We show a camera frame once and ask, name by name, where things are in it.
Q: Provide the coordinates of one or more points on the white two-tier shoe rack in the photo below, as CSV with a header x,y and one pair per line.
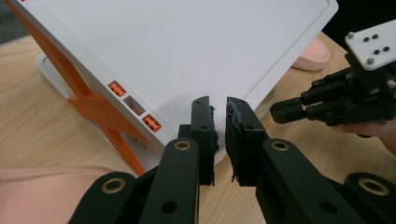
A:
x,y
186,46

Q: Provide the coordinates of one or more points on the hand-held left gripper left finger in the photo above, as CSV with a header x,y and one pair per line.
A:
x,y
202,137

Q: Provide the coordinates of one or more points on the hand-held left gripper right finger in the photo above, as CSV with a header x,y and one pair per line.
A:
x,y
244,143

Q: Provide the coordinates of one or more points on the pink slide slipper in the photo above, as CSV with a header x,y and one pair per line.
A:
x,y
311,57
37,199

